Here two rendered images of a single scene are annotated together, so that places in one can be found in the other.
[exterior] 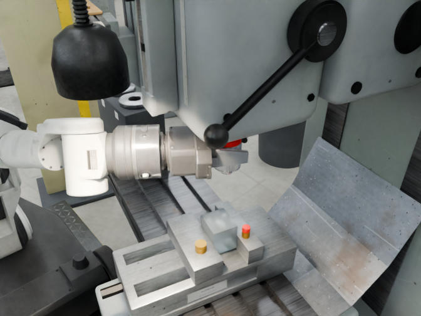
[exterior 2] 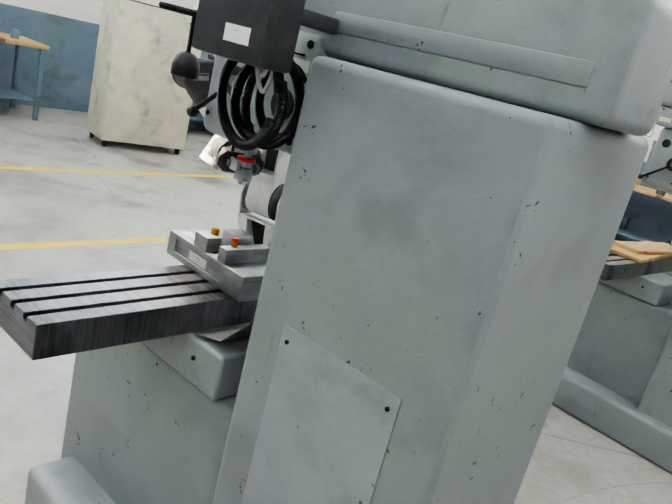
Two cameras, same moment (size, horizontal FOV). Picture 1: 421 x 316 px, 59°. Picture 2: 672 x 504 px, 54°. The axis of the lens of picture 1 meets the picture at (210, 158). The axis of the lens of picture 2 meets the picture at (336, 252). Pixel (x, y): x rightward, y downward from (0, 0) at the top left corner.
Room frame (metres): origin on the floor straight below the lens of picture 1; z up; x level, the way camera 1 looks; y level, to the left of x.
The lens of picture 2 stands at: (0.11, -1.68, 1.57)
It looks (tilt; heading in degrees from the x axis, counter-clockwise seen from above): 16 degrees down; 66
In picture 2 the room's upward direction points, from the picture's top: 14 degrees clockwise
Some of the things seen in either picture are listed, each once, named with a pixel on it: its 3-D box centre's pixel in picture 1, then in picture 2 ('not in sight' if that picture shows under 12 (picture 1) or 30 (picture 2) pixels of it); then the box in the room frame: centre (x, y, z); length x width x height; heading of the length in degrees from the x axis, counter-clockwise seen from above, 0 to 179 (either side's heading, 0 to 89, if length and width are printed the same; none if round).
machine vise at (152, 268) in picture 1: (205, 253); (226, 255); (0.54, 0.01, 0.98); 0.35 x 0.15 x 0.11; 115
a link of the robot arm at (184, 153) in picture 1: (171, 152); (234, 158); (0.52, 0.06, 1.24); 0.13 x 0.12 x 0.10; 6
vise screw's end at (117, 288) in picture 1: (111, 290); not in sight; (0.46, 0.19, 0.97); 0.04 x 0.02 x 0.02; 115
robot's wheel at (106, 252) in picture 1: (111, 273); not in sight; (0.89, 0.35, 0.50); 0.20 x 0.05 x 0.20; 41
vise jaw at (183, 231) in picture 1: (193, 245); (223, 240); (0.53, 0.03, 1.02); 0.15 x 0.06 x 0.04; 25
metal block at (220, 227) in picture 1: (218, 231); (236, 242); (0.55, -0.02, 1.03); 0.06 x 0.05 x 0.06; 25
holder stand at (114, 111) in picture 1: (131, 123); not in sight; (1.02, 0.24, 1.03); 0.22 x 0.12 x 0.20; 35
